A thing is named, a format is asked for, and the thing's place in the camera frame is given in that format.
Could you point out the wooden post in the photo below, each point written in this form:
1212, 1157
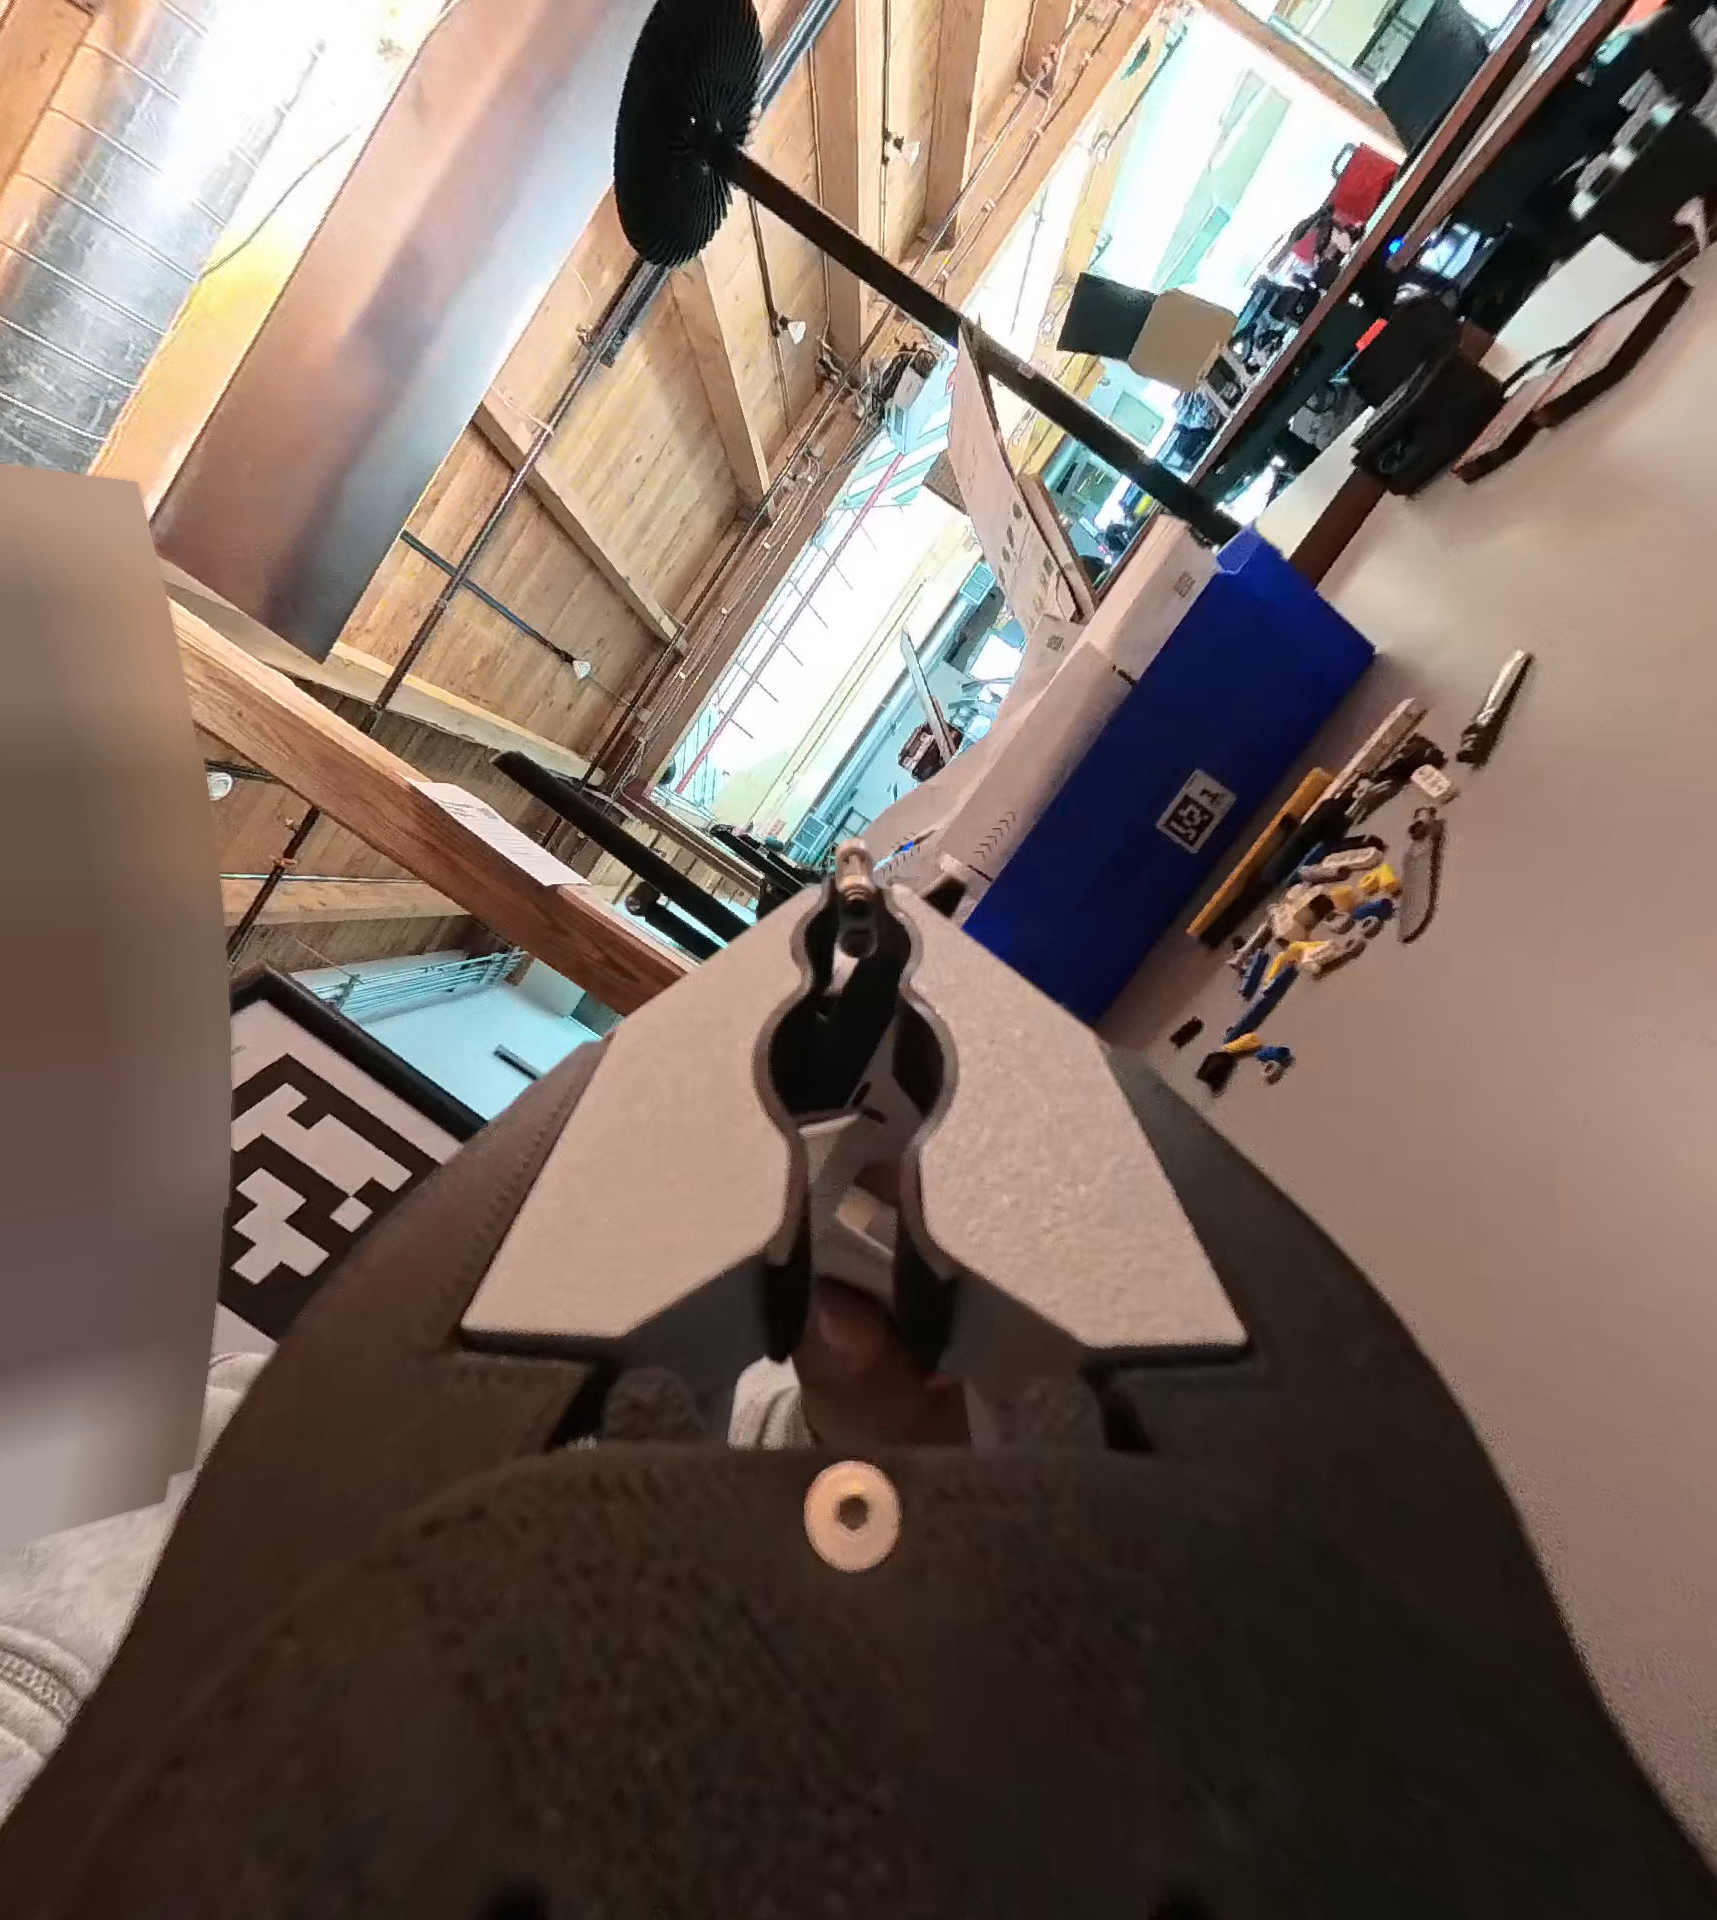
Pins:
393, 797

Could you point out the tan lego axle with bush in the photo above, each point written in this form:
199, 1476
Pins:
856, 902

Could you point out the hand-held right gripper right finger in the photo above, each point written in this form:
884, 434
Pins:
1083, 1169

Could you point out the blue yellow lego piece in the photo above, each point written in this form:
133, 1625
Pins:
1254, 1053

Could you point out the white paper label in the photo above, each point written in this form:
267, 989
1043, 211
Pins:
498, 831

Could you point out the person's left hand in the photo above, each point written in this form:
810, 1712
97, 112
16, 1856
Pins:
859, 1373

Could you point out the black ribbed disc stand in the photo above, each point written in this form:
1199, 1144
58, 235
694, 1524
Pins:
686, 136

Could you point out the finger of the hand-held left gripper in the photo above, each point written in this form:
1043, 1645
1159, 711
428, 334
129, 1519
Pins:
833, 1186

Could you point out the blue plastic bin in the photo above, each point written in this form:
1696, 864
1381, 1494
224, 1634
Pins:
1173, 721

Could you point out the framed black white marker sign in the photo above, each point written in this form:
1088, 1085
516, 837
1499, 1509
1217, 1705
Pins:
303, 1139

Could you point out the white cardboard box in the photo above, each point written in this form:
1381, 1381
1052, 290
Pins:
1149, 592

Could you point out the silver ventilation duct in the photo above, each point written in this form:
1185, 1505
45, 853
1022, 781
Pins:
47, 253

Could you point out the dark wooden board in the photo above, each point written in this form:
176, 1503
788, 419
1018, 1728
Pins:
1578, 376

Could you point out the grey utility knife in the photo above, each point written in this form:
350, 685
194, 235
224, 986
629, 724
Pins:
1494, 703

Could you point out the yellow black lego model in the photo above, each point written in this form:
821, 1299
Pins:
1332, 902

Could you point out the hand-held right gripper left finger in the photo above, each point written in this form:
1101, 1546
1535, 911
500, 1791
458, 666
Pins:
633, 1169

